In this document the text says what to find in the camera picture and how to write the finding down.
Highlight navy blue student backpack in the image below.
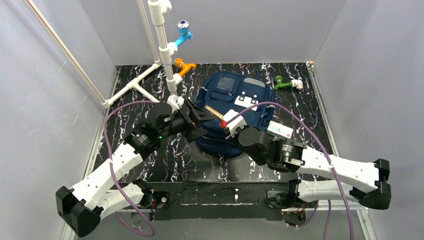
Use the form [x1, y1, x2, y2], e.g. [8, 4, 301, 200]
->
[195, 71, 276, 158]

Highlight yellow book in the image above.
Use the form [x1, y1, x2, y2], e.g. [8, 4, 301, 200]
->
[205, 105, 224, 121]

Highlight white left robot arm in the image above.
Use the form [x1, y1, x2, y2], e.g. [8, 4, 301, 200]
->
[55, 99, 216, 238]

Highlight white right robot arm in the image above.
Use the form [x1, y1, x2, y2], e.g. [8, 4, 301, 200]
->
[234, 127, 392, 210]

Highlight small card box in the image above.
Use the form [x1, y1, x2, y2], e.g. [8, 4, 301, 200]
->
[266, 121, 294, 140]

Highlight orange tap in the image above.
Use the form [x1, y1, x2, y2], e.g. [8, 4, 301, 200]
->
[174, 57, 197, 78]

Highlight green tap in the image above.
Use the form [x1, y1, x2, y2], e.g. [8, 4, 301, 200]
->
[273, 75, 293, 91]

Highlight blue tap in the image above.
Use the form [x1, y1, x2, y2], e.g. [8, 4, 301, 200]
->
[174, 20, 193, 48]

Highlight white PVC pipe stand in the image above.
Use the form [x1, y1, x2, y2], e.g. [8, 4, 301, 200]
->
[102, 0, 182, 109]

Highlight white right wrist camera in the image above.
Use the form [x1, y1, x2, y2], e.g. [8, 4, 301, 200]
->
[220, 109, 248, 139]

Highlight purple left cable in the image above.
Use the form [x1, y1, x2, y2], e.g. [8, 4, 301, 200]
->
[103, 100, 160, 238]

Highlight purple cable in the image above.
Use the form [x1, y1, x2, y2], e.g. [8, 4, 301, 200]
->
[103, 100, 160, 238]
[225, 101, 355, 240]

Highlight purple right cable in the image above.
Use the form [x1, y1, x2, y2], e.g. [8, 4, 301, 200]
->
[225, 101, 355, 240]

